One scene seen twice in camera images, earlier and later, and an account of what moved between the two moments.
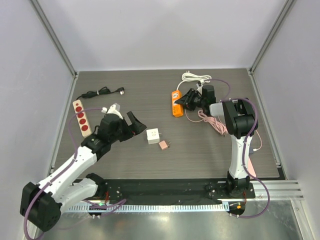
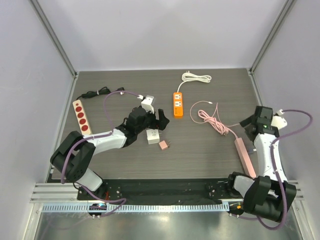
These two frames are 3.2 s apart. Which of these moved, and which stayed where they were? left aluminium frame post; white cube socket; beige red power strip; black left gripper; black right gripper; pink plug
Moved: black left gripper; black right gripper
Stayed: beige red power strip; left aluminium frame post; pink plug; white cube socket
